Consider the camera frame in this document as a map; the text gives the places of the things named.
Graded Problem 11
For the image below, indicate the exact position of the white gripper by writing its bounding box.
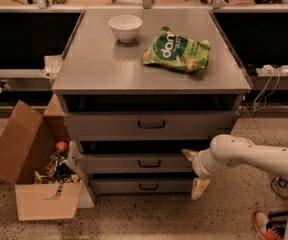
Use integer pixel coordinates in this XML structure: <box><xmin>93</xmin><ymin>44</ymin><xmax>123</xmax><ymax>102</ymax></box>
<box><xmin>181</xmin><ymin>149</ymin><xmax>223</xmax><ymax>200</ymax></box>

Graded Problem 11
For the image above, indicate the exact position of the grey drawer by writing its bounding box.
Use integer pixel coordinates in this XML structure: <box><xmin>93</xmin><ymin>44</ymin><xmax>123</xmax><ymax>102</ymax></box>
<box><xmin>90</xmin><ymin>178</ymin><xmax>193</xmax><ymax>194</ymax></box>
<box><xmin>65</xmin><ymin>111</ymin><xmax>238</xmax><ymax>141</ymax></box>
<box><xmin>79</xmin><ymin>153</ymin><xmax>192</xmax><ymax>174</ymax></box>

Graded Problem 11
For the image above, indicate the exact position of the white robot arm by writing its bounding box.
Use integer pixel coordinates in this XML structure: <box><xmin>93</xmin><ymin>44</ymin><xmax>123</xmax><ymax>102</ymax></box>
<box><xmin>182</xmin><ymin>134</ymin><xmax>288</xmax><ymax>240</ymax></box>

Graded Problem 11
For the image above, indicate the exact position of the grey bottom drawer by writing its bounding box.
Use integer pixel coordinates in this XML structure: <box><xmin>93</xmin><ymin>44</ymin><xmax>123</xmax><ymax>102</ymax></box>
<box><xmin>90</xmin><ymin>178</ymin><xmax>193</xmax><ymax>194</ymax></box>

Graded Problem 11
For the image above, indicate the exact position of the grey drawer cabinet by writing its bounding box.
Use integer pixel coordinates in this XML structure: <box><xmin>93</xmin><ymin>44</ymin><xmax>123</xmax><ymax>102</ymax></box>
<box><xmin>53</xmin><ymin>8</ymin><xmax>252</xmax><ymax>184</ymax></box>

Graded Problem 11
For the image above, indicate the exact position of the grey top drawer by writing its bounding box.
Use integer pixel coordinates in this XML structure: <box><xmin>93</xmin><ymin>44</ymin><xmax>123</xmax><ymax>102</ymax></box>
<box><xmin>65</xmin><ymin>111</ymin><xmax>238</xmax><ymax>141</ymax></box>

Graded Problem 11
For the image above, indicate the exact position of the open cardboard box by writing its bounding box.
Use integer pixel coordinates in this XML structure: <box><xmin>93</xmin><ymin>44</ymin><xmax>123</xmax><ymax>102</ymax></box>
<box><xmin>0</xmin><ymin>97</ymin><xmax>96</xmax><ymax>221</ymax></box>

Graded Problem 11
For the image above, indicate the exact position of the orange white sneaker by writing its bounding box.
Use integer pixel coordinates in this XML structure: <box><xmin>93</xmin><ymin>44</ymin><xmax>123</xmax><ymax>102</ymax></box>
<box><xmin>252</xmin><ymin>211</ymin><xmax>285</xmax><ymax>240</ymax></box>

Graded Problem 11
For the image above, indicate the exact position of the green snack bag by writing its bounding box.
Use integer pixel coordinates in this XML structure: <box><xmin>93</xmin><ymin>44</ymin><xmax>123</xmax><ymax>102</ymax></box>
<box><xmin>141</xmin><ymin>26</ymin><xmax>211</xmax><ymax>73</ymax></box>

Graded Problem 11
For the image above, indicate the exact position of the orange fruit in box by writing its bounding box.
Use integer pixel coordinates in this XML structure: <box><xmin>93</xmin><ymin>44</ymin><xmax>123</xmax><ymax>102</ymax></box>
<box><xmin>55</xmin><ymin>141</ymin><xmax>68</xmax><ymax>153</ymax></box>

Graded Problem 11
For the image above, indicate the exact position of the white ceramic bowl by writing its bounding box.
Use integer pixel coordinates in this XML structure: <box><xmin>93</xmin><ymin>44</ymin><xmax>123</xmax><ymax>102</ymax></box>
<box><xmin>109</xmin><ymin>15</ymin><xmax>143</xmax><ymax>43</ymax></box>

